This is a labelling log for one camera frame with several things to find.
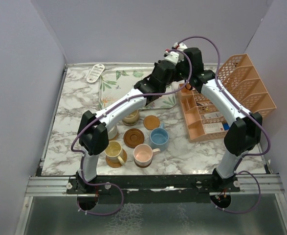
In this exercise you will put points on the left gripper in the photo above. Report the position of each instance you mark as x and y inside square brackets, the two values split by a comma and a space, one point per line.
[156, 64]

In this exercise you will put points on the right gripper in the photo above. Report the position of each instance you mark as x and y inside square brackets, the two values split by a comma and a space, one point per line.
[198, 67]

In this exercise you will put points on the tan brown mug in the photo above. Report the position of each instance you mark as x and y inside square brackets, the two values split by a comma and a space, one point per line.
[131, 119]

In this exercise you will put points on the light blue mug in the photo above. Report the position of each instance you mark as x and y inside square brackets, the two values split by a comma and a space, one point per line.
[159, 138]

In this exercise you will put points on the white cream mug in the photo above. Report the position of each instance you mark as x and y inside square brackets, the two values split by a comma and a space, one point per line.
[113, 133]

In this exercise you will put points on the pink mug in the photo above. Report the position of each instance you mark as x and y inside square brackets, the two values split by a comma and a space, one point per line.
[143, 154]

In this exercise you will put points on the yellow mug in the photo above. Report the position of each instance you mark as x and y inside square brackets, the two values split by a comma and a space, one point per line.
[114, 152]

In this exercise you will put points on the dark walnut coaster front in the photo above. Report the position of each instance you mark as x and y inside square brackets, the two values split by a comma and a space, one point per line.
[143, 166]

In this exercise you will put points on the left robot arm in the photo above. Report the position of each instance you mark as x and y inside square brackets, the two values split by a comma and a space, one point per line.
[92, 138]

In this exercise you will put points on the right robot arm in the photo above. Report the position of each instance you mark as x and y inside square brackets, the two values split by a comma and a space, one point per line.
[244, 126]

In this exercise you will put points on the light wood coaster right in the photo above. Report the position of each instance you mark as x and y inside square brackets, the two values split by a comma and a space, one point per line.
[151, 122]

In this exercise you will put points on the large brown wood coaster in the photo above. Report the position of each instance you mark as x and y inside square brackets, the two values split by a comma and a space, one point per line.
[133, 137]

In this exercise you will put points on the woven rattan coaster front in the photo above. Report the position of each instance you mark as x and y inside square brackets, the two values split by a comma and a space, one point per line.
[117, 164]

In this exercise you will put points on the floral serving tray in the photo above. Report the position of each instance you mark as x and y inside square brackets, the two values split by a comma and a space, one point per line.
[117, 82]

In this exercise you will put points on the orange plastic file organizer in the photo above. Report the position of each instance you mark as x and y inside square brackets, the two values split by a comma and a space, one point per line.
[239, 76]

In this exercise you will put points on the stapler box in organizer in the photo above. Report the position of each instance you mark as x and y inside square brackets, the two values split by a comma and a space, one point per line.
[213, 121]

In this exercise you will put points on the white barcode tag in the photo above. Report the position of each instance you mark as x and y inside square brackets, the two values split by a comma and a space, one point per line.
[95, 73]

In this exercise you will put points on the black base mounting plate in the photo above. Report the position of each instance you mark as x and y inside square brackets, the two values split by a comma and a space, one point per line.
[140, 189]

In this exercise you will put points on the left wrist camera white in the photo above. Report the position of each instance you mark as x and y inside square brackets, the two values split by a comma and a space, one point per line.
[174, 57]

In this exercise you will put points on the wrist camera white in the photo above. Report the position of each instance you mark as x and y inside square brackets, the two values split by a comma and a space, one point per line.
[174, 57]
[179, 47]

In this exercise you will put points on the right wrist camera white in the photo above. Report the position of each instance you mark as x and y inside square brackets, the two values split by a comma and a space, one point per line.
[179, 47]

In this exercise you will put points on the aluminium rail frame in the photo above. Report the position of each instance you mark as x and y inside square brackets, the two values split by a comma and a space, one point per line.
[259, 208]

